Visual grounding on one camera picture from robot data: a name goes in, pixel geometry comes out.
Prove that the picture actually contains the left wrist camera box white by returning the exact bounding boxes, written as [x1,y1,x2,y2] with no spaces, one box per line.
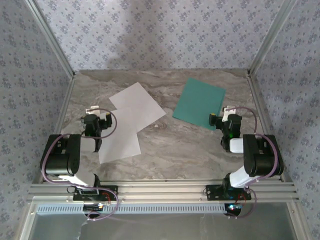
[84,105,102,117]

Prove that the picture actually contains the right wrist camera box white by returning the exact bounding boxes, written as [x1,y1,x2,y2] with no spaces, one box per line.
[222,105,237,121]

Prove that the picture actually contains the aluminium mounting rail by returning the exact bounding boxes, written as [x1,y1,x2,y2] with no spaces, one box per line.
[27,181,300,204]

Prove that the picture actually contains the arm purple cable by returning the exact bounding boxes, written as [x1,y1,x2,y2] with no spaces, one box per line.
[40,107,121,223]
[226,106,279,221]

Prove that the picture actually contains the green paper folder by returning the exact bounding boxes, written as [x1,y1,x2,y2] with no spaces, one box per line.
[172,77,227,132]

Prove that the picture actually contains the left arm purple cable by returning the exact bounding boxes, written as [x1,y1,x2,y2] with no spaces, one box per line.
[40,107,121,223]

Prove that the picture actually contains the white paper sheet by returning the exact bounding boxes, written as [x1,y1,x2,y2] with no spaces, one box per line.
[109,82,167,133]
[98,107,142,165]

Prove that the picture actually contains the small circuit board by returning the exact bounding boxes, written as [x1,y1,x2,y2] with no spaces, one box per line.
[224,203,244,212]
[83,203,105,211]

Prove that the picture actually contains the grey slotted cable duct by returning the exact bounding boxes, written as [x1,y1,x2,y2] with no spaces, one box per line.
[36,203,227,215]

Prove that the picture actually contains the aluminium table side rail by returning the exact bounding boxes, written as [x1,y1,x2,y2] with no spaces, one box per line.
[246,71,295,185]
[33,74,77,186]

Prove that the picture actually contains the aluminium frame post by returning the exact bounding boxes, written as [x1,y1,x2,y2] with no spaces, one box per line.
[246,0,300,76]
[24,0,77,79]

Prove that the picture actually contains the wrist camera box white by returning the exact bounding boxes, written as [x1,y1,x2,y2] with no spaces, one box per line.
[222,105,237,121]
[84,105,102,117]

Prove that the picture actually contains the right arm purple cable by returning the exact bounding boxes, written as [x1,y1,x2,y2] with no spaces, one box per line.
[226,106,279,221]

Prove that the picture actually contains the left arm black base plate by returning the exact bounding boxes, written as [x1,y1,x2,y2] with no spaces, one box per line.
[72,184,120,202]

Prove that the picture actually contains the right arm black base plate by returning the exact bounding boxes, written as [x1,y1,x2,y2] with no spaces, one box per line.
[205,184,252,202]

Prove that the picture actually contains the steel panel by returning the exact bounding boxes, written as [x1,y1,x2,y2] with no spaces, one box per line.
[19,197,311,240]

